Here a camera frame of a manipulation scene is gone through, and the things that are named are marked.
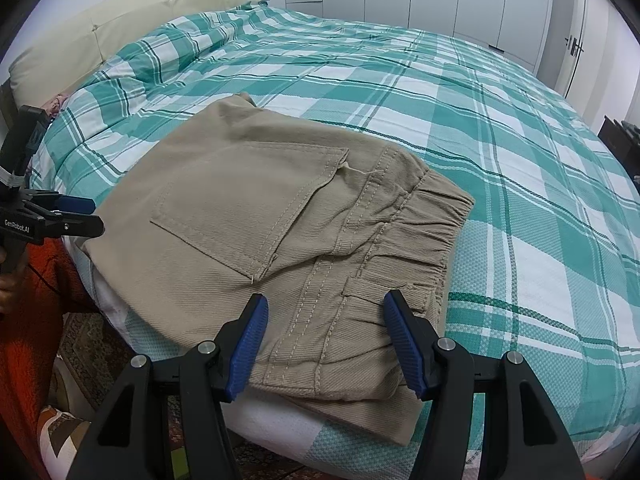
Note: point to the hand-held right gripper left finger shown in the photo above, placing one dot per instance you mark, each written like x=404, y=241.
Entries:
x=247, y=345

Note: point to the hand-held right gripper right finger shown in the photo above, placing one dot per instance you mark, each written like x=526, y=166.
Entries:
x=407, y=345

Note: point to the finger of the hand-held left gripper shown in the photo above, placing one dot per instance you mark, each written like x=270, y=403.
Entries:
x=80, y=227
x=75, y=203

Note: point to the khaki pants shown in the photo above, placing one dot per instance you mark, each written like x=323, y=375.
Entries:
x=225, y=185

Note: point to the person's left hand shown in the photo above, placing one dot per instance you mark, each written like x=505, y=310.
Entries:
x=6, y=296

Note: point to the pink cloth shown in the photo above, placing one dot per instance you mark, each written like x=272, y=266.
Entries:
x=54, y=104

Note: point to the patterned rug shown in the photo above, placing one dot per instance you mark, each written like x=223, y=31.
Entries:
x=85, y=355

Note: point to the cream padded headboard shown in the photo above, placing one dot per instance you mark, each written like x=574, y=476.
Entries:
x=100, y=25

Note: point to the orange white patterned cloth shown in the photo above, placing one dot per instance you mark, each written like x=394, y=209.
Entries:
x=60, y=435

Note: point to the green plaid bedspread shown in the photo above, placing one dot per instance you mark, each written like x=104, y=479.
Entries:
x=450, y=135

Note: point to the dark wooden furniture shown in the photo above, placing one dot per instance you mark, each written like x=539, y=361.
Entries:
x=622, y=145

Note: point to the white door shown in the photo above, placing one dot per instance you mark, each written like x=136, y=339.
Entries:
x=595, y=40

